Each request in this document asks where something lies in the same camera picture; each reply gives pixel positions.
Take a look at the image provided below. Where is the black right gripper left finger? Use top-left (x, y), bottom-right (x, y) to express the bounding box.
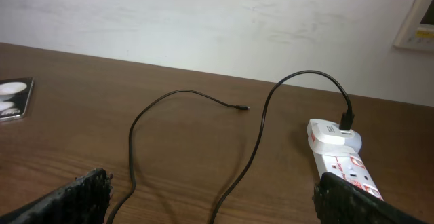
top-left (1, 168), bottom-right (112, 224)

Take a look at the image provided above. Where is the black USB charging cable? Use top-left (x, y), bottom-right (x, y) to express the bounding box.
top-left (106, 69), bottom-right (355, 224)

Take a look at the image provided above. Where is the white USB charger adapter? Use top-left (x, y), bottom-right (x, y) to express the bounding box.
top-left (307, 119), bottom-right (362, 157)

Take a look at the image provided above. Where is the white wall control panel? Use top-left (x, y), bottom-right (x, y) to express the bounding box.
top-left (393, 0), bottom-right (433, 52)

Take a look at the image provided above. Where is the white power strip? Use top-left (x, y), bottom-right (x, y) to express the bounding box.
top-left (313, 153), bottom-right (382, 199)

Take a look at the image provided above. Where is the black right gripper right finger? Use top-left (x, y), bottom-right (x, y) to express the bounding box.
top-left (313, 172), bottom-right (425, 224)

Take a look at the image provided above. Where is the black smartphone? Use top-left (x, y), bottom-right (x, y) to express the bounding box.
top-left (1, 77), bottom-right (35, 122)

